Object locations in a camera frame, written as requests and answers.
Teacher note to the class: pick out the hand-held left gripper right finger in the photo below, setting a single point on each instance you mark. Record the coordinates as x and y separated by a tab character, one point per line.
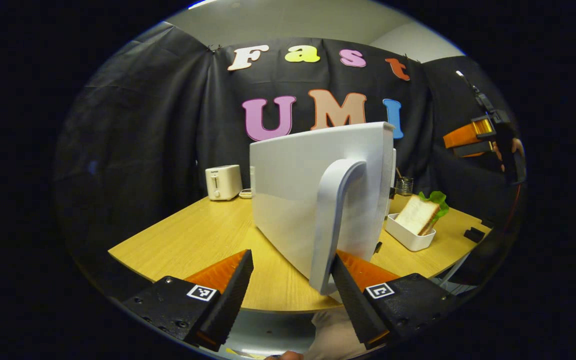
355	305

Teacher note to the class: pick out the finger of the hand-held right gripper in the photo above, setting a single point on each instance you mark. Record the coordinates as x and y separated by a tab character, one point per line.
463	136

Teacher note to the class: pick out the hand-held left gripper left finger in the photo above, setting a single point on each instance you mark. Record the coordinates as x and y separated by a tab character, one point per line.
233	295

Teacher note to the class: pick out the lettuce sandwich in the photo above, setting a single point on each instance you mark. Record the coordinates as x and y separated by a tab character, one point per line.
415	215

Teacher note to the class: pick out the white microwave oven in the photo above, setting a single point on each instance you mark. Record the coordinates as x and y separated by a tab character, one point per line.
288	200

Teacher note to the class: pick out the person's beige trousers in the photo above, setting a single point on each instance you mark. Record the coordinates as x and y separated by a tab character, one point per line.
333	335

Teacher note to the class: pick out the wooden stick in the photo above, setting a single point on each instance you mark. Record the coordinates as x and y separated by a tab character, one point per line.
398	173

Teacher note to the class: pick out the small white rectangular tray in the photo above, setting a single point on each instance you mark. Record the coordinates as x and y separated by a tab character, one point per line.
408	241

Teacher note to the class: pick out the small black block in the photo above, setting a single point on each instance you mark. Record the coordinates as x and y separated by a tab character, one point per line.
474	234

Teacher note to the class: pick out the white table leg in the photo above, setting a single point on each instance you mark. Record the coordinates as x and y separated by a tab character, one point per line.
455	271

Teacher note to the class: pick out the white toaster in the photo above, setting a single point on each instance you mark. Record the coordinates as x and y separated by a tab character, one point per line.
228	182

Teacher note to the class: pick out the black backdrop cloth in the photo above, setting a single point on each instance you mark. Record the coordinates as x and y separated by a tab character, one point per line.
133	140

